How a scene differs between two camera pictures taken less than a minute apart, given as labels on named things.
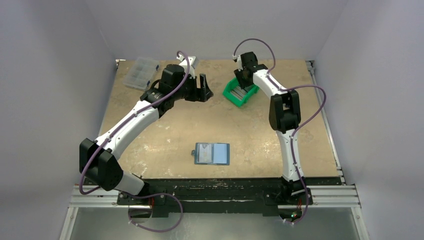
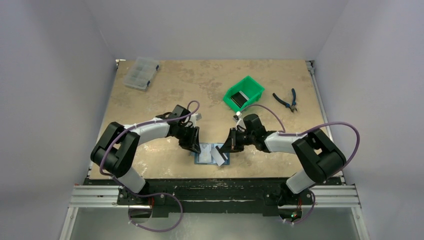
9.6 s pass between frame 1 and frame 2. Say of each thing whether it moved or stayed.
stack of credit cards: moved
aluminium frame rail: stayed
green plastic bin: moved
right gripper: moved
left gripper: moved
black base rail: stayed
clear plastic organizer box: stayed
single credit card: stayed
